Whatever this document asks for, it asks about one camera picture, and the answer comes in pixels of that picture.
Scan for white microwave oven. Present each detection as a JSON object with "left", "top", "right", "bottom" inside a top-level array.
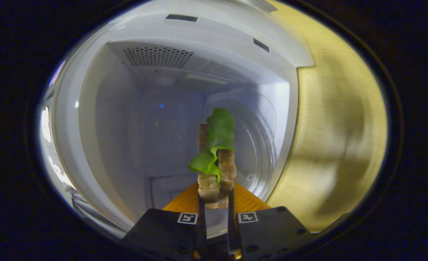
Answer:
[{"left": 50, "top": 0, "right": 315, "bottom": 240}]

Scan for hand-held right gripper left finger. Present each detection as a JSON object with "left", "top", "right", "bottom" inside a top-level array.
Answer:
[{"left": 121, "top": 182, "right": 208, "bottom": 261}]

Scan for bread and lettuce sandwich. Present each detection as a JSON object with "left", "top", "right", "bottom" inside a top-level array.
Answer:
[{"left": 188, "top": 107, "right": 237, "bottom": 210}]

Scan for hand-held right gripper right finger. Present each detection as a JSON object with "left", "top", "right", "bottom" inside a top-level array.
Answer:
[{"left": 227, "top": 182, "right": 314, "bottom": 261}]

